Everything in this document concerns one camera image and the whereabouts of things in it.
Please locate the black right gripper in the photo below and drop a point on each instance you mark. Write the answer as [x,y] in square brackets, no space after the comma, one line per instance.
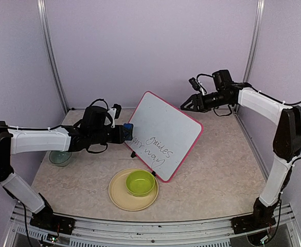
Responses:
[199,102]

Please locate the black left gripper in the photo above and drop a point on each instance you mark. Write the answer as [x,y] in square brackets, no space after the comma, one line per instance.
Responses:
[119,138]

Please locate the blue whiteboard eraser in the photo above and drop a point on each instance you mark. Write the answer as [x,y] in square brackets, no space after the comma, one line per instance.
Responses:
[128,131]

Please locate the pink framed whiteboard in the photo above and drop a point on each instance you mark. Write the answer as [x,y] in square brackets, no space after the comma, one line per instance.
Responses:
[163,136]

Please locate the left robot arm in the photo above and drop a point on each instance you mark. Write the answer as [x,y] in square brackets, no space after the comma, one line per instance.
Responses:
[15,140]

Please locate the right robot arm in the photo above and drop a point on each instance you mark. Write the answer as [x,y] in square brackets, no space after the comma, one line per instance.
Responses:
[286,117]

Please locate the green plastic bowl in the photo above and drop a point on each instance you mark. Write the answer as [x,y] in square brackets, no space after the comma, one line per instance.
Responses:
[140,183]

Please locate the beige round plate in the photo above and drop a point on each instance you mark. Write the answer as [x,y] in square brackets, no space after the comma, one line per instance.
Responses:
[123,199]

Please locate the clear glass bowl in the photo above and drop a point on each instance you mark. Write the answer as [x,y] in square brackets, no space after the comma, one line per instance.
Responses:
[60,159]

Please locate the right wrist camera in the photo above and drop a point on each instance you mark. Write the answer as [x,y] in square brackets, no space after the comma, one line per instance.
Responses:
[197,86]

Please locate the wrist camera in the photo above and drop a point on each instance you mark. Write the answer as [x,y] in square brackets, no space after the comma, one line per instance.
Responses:
[114,112]
[197,86]

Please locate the wire whiteboard stand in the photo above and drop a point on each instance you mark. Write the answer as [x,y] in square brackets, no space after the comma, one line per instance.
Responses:
[136,157]

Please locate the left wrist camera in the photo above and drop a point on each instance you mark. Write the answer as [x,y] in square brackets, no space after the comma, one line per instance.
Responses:
[114,112]

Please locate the right aluminium corner post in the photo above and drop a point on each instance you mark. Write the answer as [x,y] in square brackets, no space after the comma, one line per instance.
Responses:
[254,40]

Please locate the aluminium corner post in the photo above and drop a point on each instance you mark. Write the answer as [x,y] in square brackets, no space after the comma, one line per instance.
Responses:
[51,55]
[254,40]

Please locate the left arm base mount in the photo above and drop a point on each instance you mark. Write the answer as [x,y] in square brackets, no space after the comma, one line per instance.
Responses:
[53,223]

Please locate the aluminium front rail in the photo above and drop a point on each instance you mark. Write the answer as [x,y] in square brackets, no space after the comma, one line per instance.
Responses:
[97,232]

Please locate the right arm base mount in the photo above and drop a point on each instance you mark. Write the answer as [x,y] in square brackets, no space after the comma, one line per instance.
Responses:
[248,223]

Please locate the left aluminium corner post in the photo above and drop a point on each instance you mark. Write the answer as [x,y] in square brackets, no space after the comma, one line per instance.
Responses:
[51,55]

